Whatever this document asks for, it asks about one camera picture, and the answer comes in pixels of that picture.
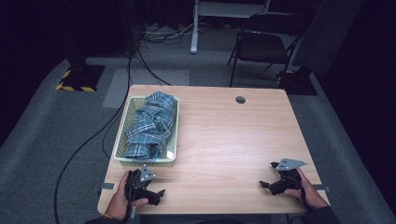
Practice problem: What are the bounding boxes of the long black floor cable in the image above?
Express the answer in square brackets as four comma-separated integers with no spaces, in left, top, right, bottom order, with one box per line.
[53,52,134,224]

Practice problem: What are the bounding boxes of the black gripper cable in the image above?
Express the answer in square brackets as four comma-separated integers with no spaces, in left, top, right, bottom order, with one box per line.
[288,175,310,209]
[124,186,138,223]

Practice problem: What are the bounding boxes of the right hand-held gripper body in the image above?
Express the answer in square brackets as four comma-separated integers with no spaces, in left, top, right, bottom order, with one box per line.
[271,158,307,191]

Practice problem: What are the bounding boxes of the person's right hand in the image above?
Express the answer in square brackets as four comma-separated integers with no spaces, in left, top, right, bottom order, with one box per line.
[284,167,330,210]

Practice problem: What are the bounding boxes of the person's left hand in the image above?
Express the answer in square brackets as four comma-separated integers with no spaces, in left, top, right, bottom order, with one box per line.
[105,171,149,221]

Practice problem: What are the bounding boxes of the grey table bracket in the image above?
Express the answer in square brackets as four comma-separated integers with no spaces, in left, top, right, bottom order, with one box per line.
[312,184,332,193]
[92,182,116,191]

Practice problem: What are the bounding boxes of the black base with yellow stripes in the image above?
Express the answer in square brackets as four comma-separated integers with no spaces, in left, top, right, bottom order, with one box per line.
[55,64,106,92]

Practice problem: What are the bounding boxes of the thin black floor cable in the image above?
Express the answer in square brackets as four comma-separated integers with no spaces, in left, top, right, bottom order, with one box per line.
[102,106,125,160]

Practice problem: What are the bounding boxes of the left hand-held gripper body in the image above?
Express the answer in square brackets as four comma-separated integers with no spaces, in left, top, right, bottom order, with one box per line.
[124,164,157,203]

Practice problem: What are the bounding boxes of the pale green plastic basket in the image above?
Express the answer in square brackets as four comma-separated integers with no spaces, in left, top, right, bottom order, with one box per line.
[113,95,180,167]

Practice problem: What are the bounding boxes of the blue plaid shirt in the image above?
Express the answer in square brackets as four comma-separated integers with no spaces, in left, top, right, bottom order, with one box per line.
[124,91,177,161]

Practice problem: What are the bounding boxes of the black upright pole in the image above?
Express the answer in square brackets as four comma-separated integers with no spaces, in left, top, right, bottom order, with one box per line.
[120,0,139,57]

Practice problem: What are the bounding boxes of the tangle of floor cables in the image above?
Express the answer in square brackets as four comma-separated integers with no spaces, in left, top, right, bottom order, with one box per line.
[138,22,194,46]

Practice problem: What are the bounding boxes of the grey tilted panel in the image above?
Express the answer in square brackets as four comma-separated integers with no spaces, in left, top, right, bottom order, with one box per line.
[292,0,365,77]

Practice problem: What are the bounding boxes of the white metal stand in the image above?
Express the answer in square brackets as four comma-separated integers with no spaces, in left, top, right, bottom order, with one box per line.
[190,0,272,55]

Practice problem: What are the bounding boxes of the black folding chair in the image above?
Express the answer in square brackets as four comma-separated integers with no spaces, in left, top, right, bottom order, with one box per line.
[227,12,304,88]

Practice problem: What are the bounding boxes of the black stand base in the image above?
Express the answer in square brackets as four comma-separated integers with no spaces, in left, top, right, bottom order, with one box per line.
[276,66,318,96]

